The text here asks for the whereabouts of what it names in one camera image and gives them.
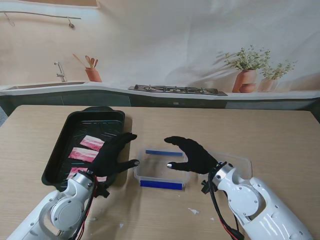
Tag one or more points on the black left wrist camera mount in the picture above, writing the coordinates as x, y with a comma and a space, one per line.
103, 191

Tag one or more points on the large white paper scrap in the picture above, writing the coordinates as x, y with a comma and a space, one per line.
194, 211

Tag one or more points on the clear plastic container blue flaps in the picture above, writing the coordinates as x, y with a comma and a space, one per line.
160, 184

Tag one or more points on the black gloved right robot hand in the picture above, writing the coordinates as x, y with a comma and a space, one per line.
197, 160

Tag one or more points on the raw bacon slice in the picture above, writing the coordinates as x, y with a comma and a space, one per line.
75, 172
82, 154

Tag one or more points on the printed kitchen backdrop cloth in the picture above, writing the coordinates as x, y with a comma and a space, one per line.
160, 50

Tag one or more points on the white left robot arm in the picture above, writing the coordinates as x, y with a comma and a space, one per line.
57, 207

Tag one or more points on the clear lid with blue label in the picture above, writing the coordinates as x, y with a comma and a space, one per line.
240, 162

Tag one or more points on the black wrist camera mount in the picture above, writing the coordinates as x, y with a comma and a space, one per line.
103, 191
205, 188

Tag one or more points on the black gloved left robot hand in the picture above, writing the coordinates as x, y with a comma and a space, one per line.
108, 160

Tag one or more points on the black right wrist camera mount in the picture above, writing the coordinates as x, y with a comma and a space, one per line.
205, 188

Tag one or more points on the black baking tray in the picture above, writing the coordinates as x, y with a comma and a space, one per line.
75, 120

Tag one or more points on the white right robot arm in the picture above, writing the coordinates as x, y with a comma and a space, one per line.
255, 200

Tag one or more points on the thin white strip scrap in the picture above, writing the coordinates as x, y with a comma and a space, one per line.
93, 218

